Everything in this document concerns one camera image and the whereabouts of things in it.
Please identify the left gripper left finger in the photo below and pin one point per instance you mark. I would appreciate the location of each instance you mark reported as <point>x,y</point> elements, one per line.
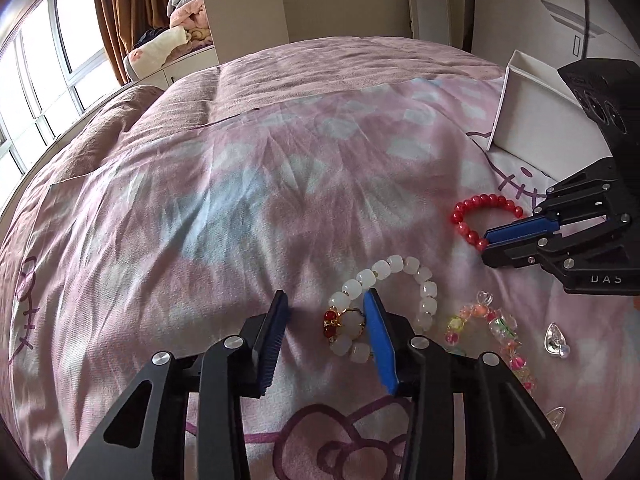
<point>143,434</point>

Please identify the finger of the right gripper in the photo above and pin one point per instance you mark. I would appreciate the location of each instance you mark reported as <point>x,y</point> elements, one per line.
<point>523,228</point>
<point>517,254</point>

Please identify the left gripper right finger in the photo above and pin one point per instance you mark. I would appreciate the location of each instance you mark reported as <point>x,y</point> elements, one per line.
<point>505,434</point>

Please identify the white storage tray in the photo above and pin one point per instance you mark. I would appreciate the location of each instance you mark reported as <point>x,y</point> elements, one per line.
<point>539,121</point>

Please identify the pink Hello Kitty duvet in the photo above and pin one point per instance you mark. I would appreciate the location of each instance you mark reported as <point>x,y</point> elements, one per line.
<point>177,214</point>

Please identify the white plush toy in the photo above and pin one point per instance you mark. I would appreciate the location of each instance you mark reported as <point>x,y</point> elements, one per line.
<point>150,57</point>

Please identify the pile of pink clothes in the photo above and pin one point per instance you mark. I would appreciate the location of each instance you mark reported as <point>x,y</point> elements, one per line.
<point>192,17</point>

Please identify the window frame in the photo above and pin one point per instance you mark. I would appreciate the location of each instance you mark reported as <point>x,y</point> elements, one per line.
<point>54,69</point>

